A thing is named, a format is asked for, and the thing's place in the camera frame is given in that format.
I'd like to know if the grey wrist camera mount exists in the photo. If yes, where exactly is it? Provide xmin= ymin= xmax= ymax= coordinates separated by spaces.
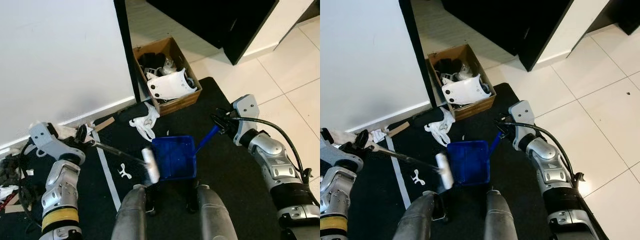
xmin=320 ymin=142 xmax=363 ymax=173
xmin=231 ymin=95 xmax=261 ymax=146
xmin=28 ymin=122 xmax=83 ymax=162
xmin=510 ymin=100 xmax=536 ymax=146

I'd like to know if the black door panel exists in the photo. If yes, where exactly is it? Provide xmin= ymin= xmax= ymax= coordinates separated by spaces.
xmin=440 ymin=0 xmax=575 ymax=72
xmin=585 ymin=0 xmax=640 ymax=36
xmin=295 ymin=0 xmax=321 ymax=26
xmin=145 ymin=0 xmax=280 ymax=66

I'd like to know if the black floor mat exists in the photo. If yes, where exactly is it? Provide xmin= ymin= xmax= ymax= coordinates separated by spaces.
xmin=345 ymin=82 xmax=611 ymax=240
xmin=0 ymin=76 xmax=283 ymax=240

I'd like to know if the grey robot left leg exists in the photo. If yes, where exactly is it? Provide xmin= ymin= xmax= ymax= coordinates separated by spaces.
xmin=111 ymin=184 xmax=148 ymax=240
xmin=392 ymin=190 xmax=437 ymax=240

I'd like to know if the white crumpled paper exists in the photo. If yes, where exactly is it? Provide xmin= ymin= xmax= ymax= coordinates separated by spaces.
xmin=330 ymin=128 xmax=388 ymax=146
xmin=54 ymin=122 xmax=96 ymax=142

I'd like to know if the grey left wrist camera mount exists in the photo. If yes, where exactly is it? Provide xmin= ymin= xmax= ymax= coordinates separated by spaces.
xmin=28 ymin=122 xmax=83 ymax=162
xmin=320 ymin=142 xmax=363 ymax=173

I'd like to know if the grey robot right leg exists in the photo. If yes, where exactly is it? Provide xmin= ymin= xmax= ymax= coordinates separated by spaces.
xmin=196 ymin=184 xmax=238 ymax=240
xmin=485 ymin=189 xmax=518 ymax=240

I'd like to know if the blue plastic dustpan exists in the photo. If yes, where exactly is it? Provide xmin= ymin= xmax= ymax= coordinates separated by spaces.
xmin=151 ymin=124 xmax=221 ymax=182
xmin=446 ymin=131 xmax=503 ymax=187

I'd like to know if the black parts heap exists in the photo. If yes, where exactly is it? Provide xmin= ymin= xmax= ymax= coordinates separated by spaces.
xmin=434 ymin=57 xmax=463 ymax=81
xmin=137 ymin=51 xmax=168 ymax=76

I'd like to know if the white plastic shell cover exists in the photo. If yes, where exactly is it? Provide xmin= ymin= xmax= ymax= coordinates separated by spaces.
xmin=146 ymin=69 xmax=198 ymax=101
xmin=442 ymin=74 xmax=491 ymax=106

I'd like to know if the white-headed brush with black handle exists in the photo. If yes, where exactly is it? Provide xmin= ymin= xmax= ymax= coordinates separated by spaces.
xmin=75 ymin=125 xmax=162 ymax=186
xmin=355 ymin=130 xmax=455 ymax=190

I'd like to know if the white crumpled plastic scrap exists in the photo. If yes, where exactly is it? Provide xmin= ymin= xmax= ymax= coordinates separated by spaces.
xmin=424 ymin=107 xmax=456 ymax=147
xmin=129 ymin=102 xmax=161 ymax=142

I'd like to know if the brown cardboard box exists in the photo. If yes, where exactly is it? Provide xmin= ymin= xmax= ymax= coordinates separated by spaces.
xmin=426 ymin=44 xmax=497 ymax=122
xmin=132 ymin=36 xmax=203 ymax=117

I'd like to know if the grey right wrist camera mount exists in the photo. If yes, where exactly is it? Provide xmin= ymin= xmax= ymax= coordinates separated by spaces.
xmin=510 ymin=100 xmax=536 ymax=146
xmin=231 ymin=95 xmax=261 ymax=146

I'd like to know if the grey robot leg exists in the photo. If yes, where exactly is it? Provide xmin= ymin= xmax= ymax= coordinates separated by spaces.
xmin=196 ymin=184 xmax=238 ymax=240
xmin=485 ymin=189 xmax=518 ymax=240
xmin=392 ymin=190 xmax=437 ymax=240
xmin=111 ymin=184 xmax=148 ymax=240

